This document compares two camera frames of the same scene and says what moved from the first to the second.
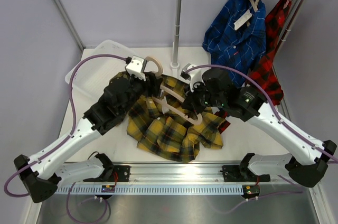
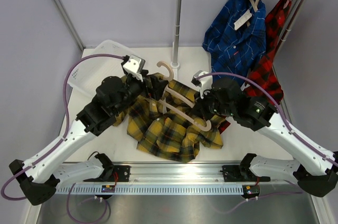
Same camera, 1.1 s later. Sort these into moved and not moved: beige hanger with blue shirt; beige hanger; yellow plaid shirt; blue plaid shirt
Moved: beige hanger
Not moved: blue plaid shirt; beige hanger with blue shirt; yellow plaid shirt
